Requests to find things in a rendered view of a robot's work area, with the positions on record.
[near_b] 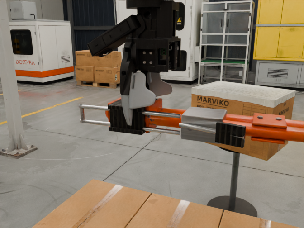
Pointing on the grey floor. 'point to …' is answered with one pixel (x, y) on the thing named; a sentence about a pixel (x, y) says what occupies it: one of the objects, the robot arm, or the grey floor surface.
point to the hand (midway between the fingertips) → (137, 113)
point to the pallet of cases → (98, 69)
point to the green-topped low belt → (212, 64)
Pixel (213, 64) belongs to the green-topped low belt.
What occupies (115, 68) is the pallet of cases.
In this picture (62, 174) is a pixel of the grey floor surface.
